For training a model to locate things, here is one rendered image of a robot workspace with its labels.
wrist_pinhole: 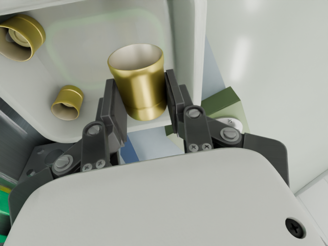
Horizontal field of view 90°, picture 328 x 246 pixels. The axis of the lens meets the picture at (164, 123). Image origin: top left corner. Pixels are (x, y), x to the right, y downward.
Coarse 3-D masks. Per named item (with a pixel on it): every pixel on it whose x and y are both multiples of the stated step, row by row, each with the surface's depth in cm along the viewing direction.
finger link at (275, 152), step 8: (248, 136) 9; (256, 136) 9; (216, 144) 9; (240, 144) 9; (248, 144) 8; (256, 144) 8; (264, 144) 8; (272, 144) 8; (280, 144) 8; (264, 152) 8; (272, 152) 8; (280, 152) 8; (272, 160) 8; (280, 160) 8; (280, 168) 7; (288, 176) 7; (288, 184) 7
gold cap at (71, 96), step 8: (64, 88) 25; (72, 88) 25; (64, 96) 23; (72, 96) 24; (80, 96) 26; (56, 104) 24; (64, 104) 25; (72, 104) 23; (80, 104) 25; (56, 112) 24; (64, 112) 25; (72, 112) 26
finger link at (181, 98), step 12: (168, 72) 11; (168, 84) 11; (168, 96) 11; (180, 96) 10; (168, 108) 13; (180, 108) 10; (180, 120) 10; (216, 120) 9; (180, 132) 10; (216, 132) 9; (228, 132) 9; (228, 144) 8
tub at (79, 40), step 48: (0, 0) 12; (48, 0) 12; (96, 0) 18; (144, 0) 19; (192, 0) 14; (48, 48) 21; (96, 48) 22; (192, 48) 17; (0, 96) 18; (48, 96) 23; (96, 96) 28; (192, 96) 22
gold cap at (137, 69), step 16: (128, 48) 11; (144, 48) 12; (160, 48) 11; (112, 64) 11; (128, 64) 12; (144, 64) 12; (160, 64) 10; (128, 80) 10; (144, 80) 10; (160, 80) 11; (128, 96) 11; (144, 96) 11; (160, 96) 11; (128, 112) 12; (144, 112) 12; (160, 112) 12
